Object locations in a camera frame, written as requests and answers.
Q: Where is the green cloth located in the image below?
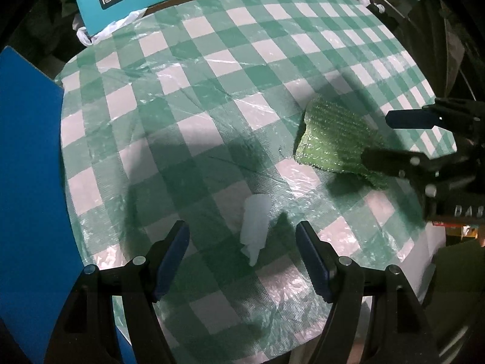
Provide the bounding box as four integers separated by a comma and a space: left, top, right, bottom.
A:
293, 96, 391, 190

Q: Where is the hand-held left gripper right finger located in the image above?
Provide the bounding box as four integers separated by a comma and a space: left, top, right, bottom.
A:
296, 221, 442, 364

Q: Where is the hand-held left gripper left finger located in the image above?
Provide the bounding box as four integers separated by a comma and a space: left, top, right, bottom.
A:
45, 220, 191, 364

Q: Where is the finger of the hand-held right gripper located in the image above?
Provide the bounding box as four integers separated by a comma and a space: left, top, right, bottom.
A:
361, 147, 432, 181
386, 107, 446, 130

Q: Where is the white plastic bag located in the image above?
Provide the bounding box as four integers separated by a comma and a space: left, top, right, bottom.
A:
73, 8, 148, 47

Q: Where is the small white plastic bottle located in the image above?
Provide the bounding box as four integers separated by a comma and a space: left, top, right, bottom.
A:
240, 194, 273, 267

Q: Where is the green checkered tablecloth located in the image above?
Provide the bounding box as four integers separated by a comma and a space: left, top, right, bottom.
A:
55, 0, 460, 364

